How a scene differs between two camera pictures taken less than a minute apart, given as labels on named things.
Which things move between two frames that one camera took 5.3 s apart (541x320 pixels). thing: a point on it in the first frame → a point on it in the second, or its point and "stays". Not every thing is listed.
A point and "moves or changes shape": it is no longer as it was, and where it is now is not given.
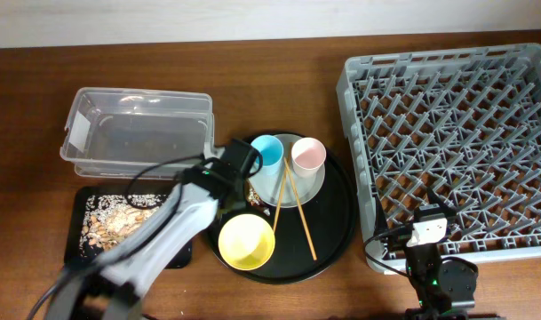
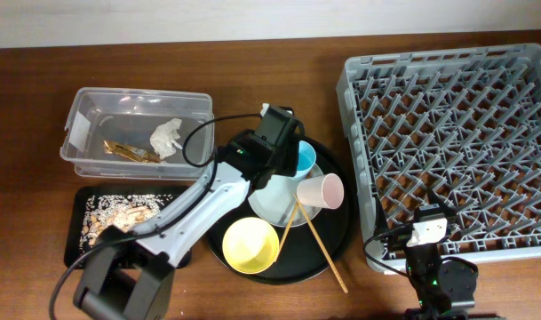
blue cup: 272,152 moves or changes shape
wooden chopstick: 313,253 → 321,243
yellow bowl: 246,242 stays
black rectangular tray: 99,218 stays
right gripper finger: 380,220 stays
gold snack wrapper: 254,199 → 131,152
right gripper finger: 446,205 stays
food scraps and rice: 109,219 stays
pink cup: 308,156 → 325,191
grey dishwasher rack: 478,124 stays
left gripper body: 243,198 → 286,161
